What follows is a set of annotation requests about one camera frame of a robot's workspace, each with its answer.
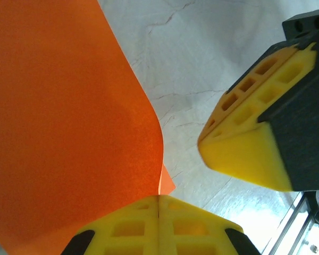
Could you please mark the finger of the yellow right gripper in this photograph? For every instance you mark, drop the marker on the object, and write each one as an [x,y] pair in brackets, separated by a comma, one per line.
[236,95]
[255,154]

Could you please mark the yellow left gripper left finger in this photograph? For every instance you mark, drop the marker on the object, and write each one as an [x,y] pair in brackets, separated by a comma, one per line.
[127,231]

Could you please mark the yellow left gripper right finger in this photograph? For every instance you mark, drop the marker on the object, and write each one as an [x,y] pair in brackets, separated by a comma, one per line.
[194,231]

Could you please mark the orange paper sheet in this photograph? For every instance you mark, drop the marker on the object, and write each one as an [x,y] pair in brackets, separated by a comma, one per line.
[55,106]

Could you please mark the long aluminium frame rail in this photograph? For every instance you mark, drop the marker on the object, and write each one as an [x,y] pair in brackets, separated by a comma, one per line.
[289,225]

